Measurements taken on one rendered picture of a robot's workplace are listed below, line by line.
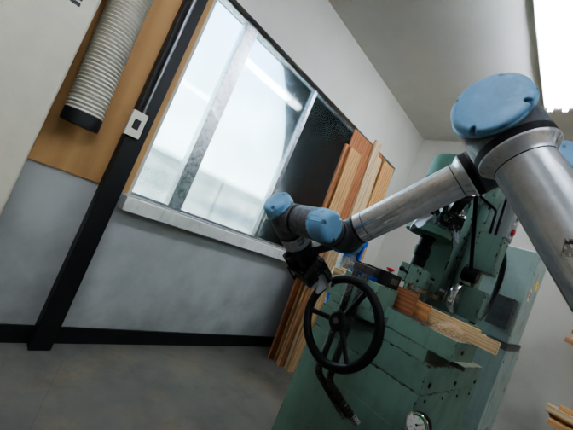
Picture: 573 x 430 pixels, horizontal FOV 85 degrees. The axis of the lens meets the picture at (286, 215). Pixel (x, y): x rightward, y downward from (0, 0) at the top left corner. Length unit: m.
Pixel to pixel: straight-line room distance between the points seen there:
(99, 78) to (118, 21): 0.25
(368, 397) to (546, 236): 0.82
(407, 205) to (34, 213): 1.63
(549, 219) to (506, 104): 0.18
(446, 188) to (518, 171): 0.20
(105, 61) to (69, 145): 0.43
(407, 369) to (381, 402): 0.13
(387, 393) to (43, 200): 1.65
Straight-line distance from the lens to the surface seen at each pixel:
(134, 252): 2.02
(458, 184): 0.73
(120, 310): 2.15
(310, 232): 0.69
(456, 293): 1.34
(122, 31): 1.73
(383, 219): 0.75
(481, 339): 1.21
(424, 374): 1.10
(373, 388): 1.18
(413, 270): 1.26
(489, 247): 1.44
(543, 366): 3.50
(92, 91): 1.66
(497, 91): 0.61
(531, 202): 0.54
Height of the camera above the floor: 1.00
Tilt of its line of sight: 3 degrees up
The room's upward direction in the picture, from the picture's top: 23 degrees clockwise
